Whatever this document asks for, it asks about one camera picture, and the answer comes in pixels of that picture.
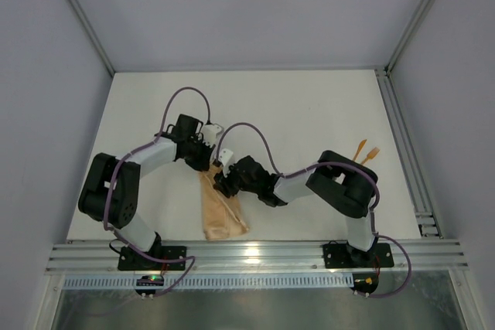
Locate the right controller board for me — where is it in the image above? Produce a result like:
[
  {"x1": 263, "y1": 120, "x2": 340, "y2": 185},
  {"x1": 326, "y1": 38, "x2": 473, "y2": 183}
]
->
[{"x1": 350, "y1": 274, "x2": 379, "y2": 298}]

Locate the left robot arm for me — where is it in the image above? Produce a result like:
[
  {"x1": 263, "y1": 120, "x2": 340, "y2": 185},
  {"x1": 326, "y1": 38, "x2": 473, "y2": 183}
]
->
[{"x1": 77, "y1": 114, "x2": 223, "y2": 264}]

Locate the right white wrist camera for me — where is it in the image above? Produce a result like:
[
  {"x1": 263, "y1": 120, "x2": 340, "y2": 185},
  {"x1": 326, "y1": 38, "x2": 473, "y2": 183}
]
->
[{"x1": 215, "y1": 148, "x2": 236, "y2": 176}]

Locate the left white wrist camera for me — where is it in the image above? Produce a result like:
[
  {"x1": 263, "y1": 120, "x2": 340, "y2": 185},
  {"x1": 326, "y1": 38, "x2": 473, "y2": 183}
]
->
[{"x1": 200, "y1": 124, "x2": 224, "y2": 147}]

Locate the left aluminium corner post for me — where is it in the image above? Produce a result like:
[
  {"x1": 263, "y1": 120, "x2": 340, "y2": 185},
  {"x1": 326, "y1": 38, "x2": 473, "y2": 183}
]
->
[{"x1": 66, "y1": 0, "x2": 116, "y2": 77}]

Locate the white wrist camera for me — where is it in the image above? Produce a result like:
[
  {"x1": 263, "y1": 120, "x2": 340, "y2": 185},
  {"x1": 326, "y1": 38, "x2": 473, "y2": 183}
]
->
[
  {"x1": 200, "y1": 124, "x2": 224, "y2": 147},
  {"x1": 215, "y1": 148, "x2": 236, "y2": 176}
]

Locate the slotted grey cable duct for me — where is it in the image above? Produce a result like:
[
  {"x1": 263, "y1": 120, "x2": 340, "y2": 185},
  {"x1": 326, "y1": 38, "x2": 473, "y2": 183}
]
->
[{"x1": 62, "y1": 272, "x2": 353, "y2": 291}]

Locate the right aluminium corner post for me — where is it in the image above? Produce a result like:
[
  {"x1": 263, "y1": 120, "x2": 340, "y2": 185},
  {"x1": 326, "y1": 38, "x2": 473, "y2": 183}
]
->
[{"x1": 384, "y1": 0, "x2": 436, "y2": 75}]

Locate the controller board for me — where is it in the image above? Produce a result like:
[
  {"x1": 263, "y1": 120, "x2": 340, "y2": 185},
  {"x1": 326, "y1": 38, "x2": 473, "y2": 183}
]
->
[
  {"x1": 135, "y1": 274, "x2": 164, "y2": 298},
  {"x1": 350, "y1": 274, "x2": 379, "y2": 298}
]

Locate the orange plastic fork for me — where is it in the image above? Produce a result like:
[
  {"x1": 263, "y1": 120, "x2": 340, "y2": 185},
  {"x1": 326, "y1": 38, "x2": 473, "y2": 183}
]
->
[{"x1": 361, "y1": 147, "x2": 380, "y2": 165}]

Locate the peach satin napkin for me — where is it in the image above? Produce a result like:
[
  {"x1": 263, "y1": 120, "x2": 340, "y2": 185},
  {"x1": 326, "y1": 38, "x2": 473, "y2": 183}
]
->
[{"x1": 199, "y1": 163, "x2": 249, "y2": 241}]

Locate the aluminium corner post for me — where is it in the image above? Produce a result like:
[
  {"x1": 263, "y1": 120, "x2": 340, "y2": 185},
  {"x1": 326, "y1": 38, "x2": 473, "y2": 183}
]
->
[
  {"x1": 66, "y1": 0, "x2": 116, "y2": 77},
  {"x1": 384, "y1": 0, "x2": 436, "y2": 75}
]

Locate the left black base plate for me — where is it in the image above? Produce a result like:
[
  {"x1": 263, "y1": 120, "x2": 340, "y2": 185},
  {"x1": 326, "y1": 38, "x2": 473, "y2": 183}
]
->
[{"x1": 118, "y1": 244, "x2": 186, "y2": 271}]

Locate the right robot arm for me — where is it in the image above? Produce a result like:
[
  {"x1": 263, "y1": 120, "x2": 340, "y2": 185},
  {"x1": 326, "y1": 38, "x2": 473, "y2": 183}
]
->
[{"x1": 213, "y1": 150, "x2": 380, "y2": 267}]

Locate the orange plastic knife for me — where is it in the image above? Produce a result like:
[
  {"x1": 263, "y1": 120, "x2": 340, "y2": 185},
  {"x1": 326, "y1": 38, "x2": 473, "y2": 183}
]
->
[{"x1": 353, "y1": 139, "x2": 367, "y2": 162}]

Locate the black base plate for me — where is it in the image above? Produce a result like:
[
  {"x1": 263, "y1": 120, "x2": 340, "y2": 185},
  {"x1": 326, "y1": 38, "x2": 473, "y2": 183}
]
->
[
  {"x1": 118, "y1": 244, "x2": 186, "y2": 271},
  {"x1": 322, "y1": 240, "x2": 394, "y2": 269}
]

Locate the right aluminium side rail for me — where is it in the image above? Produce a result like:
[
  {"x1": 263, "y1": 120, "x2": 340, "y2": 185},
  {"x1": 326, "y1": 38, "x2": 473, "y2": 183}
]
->
[{"x1": 375, "y1": 69, "x2": 444, "y2": 240}]

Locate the left controller board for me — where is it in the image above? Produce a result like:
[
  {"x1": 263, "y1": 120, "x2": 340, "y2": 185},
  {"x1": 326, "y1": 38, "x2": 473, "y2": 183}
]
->
[{"x1": 135, "y1": 274, "x2": 164, "y2": 298}]

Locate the aluminium front rail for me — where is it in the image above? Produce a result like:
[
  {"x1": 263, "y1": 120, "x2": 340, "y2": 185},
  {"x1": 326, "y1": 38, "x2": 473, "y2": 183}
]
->
[{"x1": 45, "y1": 239, "x2": 469, "y2": 275}]

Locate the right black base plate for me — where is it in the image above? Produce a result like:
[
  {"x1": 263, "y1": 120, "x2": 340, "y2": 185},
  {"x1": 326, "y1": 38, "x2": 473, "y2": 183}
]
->
[{"x1": 322, "y1": 240, "x2": 394, "y2": 269}]

